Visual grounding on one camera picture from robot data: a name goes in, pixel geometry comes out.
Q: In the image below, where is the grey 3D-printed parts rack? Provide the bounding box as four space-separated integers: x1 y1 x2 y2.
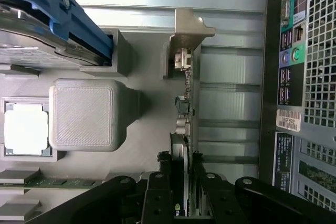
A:
0 8 216 224

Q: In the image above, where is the green RAM stick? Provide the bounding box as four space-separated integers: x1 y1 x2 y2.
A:
0 178 104 189

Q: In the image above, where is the desktop computer rear panel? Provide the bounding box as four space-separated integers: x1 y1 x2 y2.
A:
257 0 336 211

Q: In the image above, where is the silver CPU chip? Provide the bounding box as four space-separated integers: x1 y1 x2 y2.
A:
3 103 51 155

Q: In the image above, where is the hard disk with blue bracket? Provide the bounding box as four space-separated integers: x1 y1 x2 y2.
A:
0 0 114 72

